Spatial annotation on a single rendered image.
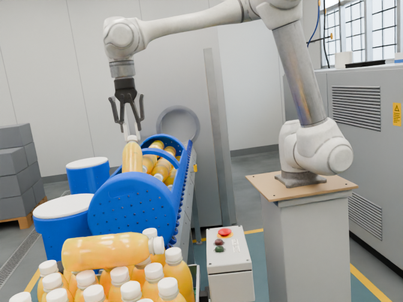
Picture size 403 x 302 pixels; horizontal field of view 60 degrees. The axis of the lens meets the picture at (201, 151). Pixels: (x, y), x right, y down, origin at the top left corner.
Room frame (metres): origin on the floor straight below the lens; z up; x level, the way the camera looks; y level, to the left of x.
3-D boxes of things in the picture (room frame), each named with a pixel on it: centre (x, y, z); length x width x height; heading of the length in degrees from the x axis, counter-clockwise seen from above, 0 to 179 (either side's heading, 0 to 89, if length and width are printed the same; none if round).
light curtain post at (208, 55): (2.51, -0.12, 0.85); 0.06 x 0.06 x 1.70; 88
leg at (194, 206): (3.05, 0.12, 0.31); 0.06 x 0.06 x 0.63; 88
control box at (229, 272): (0.81, -0.03, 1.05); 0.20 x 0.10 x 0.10; 178
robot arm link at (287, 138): (1.51, -0.43, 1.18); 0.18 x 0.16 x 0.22; 13
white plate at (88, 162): (2.38, 0.79, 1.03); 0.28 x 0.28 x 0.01
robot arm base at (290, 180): (1.54, -0.42, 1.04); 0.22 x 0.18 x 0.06; 6
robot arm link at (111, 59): (1.32, 0.25, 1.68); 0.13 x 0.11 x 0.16; 13
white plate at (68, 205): (1.48, 0.61, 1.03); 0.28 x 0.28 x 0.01
